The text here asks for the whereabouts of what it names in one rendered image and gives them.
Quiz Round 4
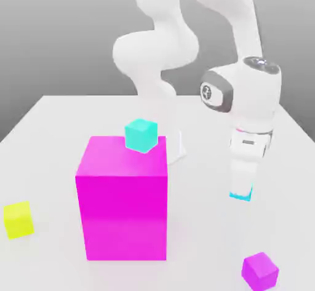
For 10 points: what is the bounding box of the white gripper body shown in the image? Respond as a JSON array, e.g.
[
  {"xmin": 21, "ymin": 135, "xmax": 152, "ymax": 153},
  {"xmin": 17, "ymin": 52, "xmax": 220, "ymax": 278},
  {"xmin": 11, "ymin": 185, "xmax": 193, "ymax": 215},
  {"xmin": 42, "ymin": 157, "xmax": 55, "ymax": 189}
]
[{"xmin": 229, "ymin": 130, "xmax": 273, "ymax": 162}]

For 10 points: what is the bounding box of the small cyan cube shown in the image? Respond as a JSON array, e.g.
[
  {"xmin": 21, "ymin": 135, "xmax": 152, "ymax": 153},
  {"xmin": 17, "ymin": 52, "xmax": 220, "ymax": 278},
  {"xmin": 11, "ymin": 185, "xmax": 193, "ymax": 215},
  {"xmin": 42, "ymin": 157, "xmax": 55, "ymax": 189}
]
[{"xmin": 228, "ymin": 181, "xmax": 255, "ymax": 202}]

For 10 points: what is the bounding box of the small purple cube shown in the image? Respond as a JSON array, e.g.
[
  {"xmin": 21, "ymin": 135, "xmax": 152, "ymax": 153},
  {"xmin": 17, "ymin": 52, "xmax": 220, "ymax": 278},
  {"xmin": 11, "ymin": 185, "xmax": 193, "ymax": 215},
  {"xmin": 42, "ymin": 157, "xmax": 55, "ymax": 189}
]
[{"xmin": 241, "ymin": 251, "xmax": 280, "ymax": 291}]

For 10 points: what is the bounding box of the small turquoise cube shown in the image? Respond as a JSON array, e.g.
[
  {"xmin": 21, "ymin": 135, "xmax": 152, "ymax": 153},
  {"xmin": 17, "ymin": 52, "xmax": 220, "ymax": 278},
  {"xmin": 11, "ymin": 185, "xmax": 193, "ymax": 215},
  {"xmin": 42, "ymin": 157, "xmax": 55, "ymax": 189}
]
[{"xmin": 124, "ymin": 118, "xmax": 159, "ymax": 154}]

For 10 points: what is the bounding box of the small yellow cube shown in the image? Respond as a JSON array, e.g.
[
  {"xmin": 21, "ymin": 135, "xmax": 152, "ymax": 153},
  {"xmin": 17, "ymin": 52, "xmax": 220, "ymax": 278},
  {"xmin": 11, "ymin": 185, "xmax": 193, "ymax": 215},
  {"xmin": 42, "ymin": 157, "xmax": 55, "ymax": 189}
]
[{"xmin": 2, "ymin": 200, "xmax": 36, "ymax": 241}]

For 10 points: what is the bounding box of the large magenta box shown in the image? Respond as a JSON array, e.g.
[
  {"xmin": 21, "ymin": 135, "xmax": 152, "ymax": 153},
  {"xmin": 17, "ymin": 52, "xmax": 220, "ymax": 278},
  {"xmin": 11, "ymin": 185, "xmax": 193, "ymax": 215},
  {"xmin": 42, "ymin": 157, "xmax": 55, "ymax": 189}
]
[{"xmin": 74, "ymin": 135, "xmax": 169, "ymax": 262}]

